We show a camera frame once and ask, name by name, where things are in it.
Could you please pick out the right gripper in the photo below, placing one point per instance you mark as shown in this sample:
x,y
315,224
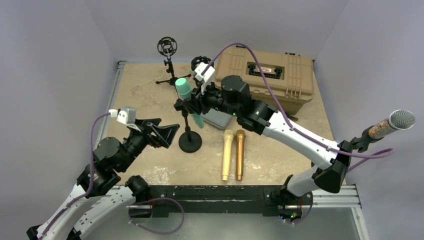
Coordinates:
x,y
199,103

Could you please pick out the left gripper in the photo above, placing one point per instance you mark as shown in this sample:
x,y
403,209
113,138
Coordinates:
x,y
164,135

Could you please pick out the mint green microphone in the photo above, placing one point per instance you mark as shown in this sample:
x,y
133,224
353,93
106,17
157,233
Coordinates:
x,y
184,90

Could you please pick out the black stand for green microphone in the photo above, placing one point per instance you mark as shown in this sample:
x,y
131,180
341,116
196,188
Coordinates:
x,y
189,141

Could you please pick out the black round base shockmount stand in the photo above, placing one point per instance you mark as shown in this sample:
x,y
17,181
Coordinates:
x,y
195,62

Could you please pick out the cream microphone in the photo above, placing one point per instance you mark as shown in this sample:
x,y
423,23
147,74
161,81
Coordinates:
x,y
228,137

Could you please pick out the gold microphone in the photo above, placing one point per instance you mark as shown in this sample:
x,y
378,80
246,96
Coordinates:
x,y
240,136

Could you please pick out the black tripod mic stand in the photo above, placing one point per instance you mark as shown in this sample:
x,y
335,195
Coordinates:
x,y
167,47

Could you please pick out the black stand for patterned microphone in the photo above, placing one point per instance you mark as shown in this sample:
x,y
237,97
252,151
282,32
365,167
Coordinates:
x,y
361,144

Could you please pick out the silver head patterned microphone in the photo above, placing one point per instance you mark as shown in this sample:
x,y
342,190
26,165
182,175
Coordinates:
x,y
398,120

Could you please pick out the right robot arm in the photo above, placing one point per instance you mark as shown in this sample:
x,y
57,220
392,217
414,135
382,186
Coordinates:
x,y
330,159

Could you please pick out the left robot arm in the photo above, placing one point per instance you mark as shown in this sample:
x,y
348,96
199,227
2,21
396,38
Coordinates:
x,y
96,195

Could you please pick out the grey plastic case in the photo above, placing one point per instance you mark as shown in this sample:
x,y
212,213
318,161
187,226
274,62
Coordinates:
x,y
217,118

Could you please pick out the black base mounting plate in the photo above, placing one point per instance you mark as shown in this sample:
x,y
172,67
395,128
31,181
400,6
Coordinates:
x,y
267,200

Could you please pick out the tan plastic toolbox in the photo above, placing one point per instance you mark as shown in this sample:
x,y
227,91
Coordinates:
x,y
286,78

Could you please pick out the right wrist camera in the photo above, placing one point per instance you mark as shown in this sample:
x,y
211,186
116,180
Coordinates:
x,y
204,75

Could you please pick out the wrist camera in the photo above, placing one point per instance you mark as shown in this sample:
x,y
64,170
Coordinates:
x,y
204,75
125,116

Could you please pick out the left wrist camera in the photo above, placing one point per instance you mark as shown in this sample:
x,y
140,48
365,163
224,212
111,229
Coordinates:
x,y
125,116

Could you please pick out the aluminium table frame rail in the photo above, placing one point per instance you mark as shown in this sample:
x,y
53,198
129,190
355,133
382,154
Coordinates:
x,y
327,216

